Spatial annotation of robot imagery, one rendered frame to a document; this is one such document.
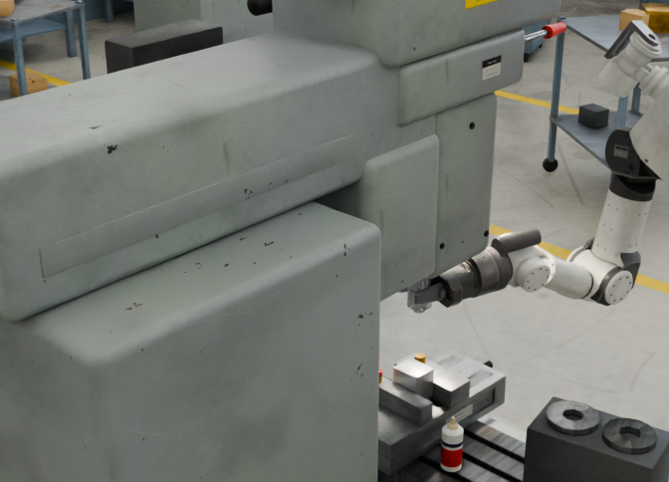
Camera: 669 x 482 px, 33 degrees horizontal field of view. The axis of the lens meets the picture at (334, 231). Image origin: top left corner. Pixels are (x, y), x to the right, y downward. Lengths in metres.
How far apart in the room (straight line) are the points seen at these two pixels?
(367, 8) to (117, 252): 0.54
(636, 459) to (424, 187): 0.56
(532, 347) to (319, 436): 2.85
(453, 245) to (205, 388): 0.69
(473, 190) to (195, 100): 0.67
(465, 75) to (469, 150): 0.16
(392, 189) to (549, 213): 3.89
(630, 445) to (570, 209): 3.81
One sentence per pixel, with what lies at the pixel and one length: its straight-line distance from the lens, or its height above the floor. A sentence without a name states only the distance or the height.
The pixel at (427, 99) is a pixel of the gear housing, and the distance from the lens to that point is 1.77.
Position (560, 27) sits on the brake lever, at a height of 1.70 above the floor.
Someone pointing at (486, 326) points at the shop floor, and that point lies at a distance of 4.55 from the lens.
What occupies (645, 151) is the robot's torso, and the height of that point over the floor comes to 1.47.
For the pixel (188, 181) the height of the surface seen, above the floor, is 1.66.
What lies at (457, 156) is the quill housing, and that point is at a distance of 1.91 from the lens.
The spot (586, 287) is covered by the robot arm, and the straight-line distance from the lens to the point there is 2.36.
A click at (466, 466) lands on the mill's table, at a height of 0.92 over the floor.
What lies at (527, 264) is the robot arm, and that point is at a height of 1.26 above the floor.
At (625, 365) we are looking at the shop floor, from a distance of 4.38.
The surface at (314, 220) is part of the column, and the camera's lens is 1.59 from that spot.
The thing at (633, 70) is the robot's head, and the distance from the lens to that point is 2.16.
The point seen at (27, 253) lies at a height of 1.65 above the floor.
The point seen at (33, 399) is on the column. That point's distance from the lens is 1.44.
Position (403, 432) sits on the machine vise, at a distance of 2.14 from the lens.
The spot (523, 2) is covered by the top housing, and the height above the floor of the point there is 1.78.
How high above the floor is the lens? 2.20
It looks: 24 degrees down
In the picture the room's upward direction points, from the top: straight up
